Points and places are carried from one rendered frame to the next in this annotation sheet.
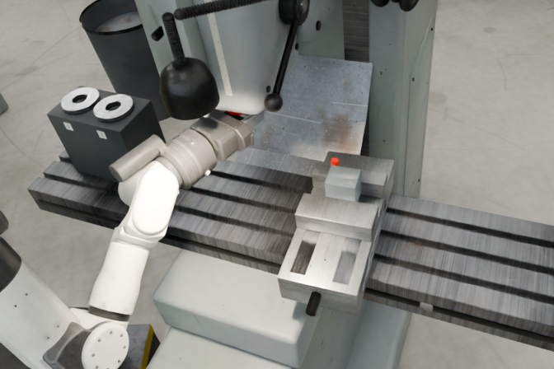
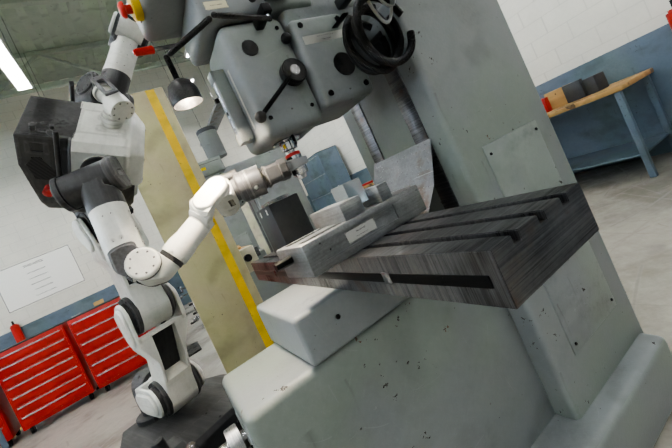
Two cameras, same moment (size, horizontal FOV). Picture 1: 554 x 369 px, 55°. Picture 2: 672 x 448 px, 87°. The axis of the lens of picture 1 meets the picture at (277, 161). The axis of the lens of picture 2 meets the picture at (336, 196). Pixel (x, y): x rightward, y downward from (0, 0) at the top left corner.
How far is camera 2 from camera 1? 92 cm
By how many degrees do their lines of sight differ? 50
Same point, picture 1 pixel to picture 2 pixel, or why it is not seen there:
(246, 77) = (252, 109)
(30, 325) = (106, 230)
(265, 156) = not seen: hidden behind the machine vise
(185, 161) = (238, 176)
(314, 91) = (403, 176)
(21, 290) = (108, 209)
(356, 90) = (424, 162)
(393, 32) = (430, 105)
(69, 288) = not seen: hidden behind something
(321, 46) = (401, 142)
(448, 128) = not seen: outside the picture
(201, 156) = (249, 174)
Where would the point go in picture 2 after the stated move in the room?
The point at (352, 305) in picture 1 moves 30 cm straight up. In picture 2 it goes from (305, 261) to (241, 124)
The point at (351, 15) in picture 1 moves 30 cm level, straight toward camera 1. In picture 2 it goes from (404, 107) to (346, 123)
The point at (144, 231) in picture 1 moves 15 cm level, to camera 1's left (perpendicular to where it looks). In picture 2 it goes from (195, 205) to (165, 222)
